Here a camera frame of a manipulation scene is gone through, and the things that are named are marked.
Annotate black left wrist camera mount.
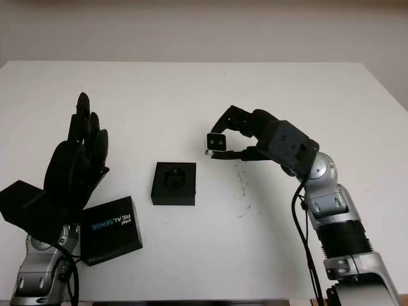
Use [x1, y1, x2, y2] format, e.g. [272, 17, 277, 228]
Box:
[0, 180, 84, 245]

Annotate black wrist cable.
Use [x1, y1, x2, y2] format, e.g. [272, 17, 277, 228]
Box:
[291, 183, 323, 306]
[54, 242, 84, 306]

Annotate small silver black camera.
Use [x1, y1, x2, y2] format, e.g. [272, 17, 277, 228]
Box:
[203, 133, 228, 156]

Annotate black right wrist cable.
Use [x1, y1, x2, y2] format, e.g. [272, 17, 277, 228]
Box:
[291, 183, 323, 306]

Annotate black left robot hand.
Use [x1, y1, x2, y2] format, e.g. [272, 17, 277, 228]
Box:
[43, 92, 110, 221]

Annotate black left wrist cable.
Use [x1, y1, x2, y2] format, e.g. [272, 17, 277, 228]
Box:
[54, 242, 84, 306]

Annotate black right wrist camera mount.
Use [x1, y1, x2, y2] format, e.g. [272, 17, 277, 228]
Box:
[256, 119, 319, 178]

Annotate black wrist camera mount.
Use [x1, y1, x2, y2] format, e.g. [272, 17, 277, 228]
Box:
[256, 119, 319, 178]
[0, 180, 84, 245]

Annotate black RealSense box lid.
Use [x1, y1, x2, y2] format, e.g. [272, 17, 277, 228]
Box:
[79, 196, 143, 267]

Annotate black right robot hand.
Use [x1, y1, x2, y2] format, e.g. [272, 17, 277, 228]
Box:
[210, 105, 275, 162]

